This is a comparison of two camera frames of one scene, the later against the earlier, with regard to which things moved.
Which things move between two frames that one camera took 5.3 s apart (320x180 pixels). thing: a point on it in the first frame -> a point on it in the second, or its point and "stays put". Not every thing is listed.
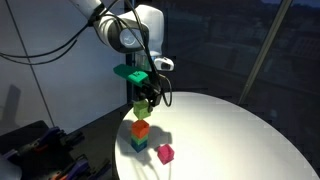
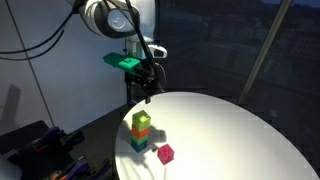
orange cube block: x=140 y=128 stays put
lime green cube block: x=141 y=109 -> x=141 y=121
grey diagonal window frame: x=285 y=4 stays put
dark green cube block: x=140 y=140 stays put
